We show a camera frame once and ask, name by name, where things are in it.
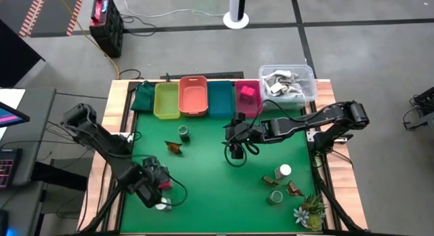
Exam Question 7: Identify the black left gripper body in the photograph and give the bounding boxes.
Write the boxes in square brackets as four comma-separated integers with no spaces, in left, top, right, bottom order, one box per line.
[135,156,170,210]

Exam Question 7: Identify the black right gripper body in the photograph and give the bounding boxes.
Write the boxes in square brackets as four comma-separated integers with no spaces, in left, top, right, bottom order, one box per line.
[224,112,262,145]

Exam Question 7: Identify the glass spice jar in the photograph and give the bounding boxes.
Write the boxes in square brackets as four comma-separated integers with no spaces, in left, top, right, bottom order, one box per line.
[155,197,173,212]

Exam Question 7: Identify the brown spice packet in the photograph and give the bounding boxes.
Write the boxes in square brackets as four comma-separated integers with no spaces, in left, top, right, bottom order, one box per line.
[286,180,305,197]
[164,140,184,155]
[261,176,281,188]

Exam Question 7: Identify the white-lid spice jar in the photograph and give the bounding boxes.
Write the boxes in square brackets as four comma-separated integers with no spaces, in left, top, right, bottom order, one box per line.
[273,163,292,181]

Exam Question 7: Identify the pink plastic bin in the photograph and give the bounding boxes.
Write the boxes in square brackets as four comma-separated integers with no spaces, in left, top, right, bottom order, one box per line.
[234,79,264,119]

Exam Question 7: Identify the blue plastic bin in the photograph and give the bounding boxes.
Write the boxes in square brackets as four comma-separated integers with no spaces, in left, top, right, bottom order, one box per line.
[207,80,237,119]

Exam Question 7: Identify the green table mat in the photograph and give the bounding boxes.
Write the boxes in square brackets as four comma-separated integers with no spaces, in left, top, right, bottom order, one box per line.
[120,109,318,234]

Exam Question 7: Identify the orange plastic bin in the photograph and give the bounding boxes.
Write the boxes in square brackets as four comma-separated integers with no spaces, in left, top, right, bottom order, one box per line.
[178,75,210,117]

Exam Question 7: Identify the black bar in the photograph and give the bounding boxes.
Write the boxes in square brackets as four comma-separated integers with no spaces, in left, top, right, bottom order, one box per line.
[159,71,244,80]

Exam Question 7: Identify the grey cloths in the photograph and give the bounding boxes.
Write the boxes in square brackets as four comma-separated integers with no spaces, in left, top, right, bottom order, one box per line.
[263,69,306,100]

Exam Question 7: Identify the yellow plastic bin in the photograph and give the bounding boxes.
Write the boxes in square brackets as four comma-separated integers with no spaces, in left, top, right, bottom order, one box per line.
[153,81,181,121]

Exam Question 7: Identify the dark green cloth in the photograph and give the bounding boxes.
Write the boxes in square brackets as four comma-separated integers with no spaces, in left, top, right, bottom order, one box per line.
[130,80,157,113]

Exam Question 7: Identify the clear plastic storage box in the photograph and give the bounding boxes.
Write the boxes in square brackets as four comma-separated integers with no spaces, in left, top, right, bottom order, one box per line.
[258,64,319,111]

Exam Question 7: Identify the artificial succulent plant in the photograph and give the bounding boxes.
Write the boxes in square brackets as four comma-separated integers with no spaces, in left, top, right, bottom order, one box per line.
[293,194,327,232]

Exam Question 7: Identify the white tower fan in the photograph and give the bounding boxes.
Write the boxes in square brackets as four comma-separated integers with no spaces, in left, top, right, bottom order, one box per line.
[222,0,250,30]

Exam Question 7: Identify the grey desk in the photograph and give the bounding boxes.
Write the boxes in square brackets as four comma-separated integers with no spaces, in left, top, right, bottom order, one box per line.
[0,88,57,186]

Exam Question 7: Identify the backlit keyboard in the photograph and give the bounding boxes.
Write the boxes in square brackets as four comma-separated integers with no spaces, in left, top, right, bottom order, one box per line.
[0,148,23,189]

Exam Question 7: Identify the black power box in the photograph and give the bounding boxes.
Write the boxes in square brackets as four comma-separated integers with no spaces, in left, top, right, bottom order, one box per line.
[88,0,125,59]

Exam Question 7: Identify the computer monitor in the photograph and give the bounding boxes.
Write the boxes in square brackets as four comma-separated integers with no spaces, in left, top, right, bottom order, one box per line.
[0,100,31,128]

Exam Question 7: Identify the red tool case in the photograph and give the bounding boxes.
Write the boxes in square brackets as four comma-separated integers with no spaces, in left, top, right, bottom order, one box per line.
[90,0,111,26]

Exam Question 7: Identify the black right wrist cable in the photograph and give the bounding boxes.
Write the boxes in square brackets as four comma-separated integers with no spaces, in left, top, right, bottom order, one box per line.
[223,140,260,168]

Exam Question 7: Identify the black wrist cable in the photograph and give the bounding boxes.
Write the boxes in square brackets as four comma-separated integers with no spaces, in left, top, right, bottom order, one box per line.
[223,140,260,168]
[165,173,189,208]

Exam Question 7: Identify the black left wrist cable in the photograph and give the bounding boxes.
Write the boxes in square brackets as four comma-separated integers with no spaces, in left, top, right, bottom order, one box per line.
[165,173,189,208]

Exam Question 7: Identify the black aluminium table frame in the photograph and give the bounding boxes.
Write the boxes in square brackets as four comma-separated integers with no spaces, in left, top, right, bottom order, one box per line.
[79,80,374,236]

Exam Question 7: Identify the yellow cable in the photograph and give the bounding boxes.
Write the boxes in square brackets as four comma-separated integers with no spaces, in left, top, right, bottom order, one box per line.
[54,0,121,80]

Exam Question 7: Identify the white floor cable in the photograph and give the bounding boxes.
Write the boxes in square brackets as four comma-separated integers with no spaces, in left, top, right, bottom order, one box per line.
[123,0,226,19]

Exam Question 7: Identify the black equipment with cables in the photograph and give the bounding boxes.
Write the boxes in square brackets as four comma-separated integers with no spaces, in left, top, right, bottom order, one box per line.
[402,86,434,132]

